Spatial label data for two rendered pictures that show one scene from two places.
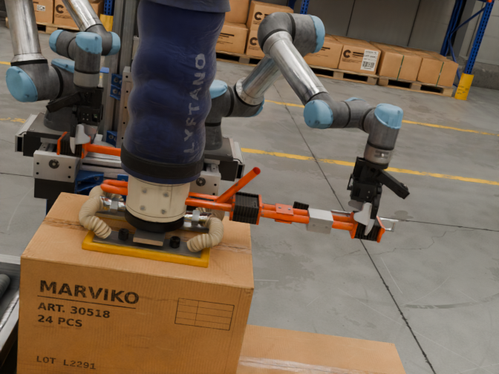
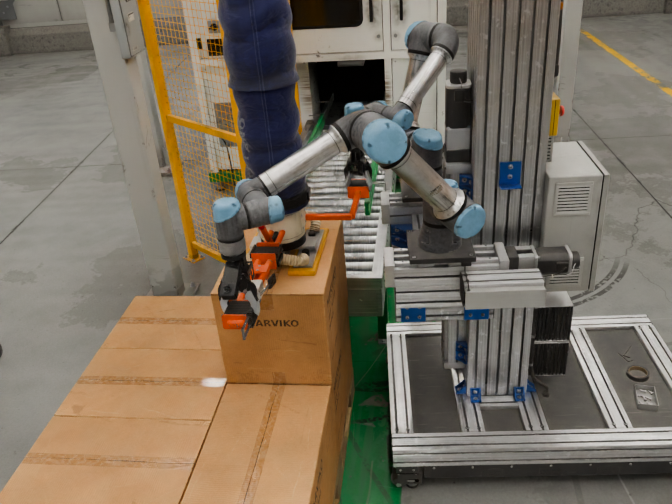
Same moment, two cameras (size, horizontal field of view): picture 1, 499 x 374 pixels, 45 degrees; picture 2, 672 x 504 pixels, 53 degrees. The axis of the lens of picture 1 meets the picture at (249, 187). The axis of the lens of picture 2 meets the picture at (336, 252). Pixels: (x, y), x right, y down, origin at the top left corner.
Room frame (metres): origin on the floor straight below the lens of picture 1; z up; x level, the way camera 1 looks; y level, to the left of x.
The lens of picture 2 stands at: (2.28, -1.86, 2.16)
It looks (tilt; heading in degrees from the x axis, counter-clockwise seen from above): 29 degrees down; 105
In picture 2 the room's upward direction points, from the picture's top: 5 degrees counter-clockwise
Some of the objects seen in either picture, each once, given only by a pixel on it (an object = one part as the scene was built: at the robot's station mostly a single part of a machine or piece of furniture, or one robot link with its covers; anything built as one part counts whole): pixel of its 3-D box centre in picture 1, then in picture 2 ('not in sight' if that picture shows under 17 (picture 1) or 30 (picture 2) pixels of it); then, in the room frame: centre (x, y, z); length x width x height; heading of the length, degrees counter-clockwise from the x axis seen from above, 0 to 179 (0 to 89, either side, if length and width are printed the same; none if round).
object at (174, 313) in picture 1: (141, 293); (287, 295); (1.51, 0.26, 0.74); 0.60 x 0.40 x 0.40; 96
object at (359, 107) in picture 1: (356, 114); (261, 209); (1.65, -0.26, 1.37); 0.11 x 0.11 x 0.08; 35
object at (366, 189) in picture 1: (367, 179); (236, 268); (1.58, -0.32, 1.21); 0.09 x 0.08 x 0.12; 95
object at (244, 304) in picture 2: (364, 227); (238, 314); (1.57, -0.35, 1.07); 0.08 x 0.07 x 0.05; 95
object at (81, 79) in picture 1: (86, 78); not in sight; (1.76, 0.55, 1.29); 0.08 x 0.08 x 0.05
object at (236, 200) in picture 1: (245, 207); (266, 255); (1.55, 0.00, 1.07); 0.10 x 0.08 x 0.06; 5
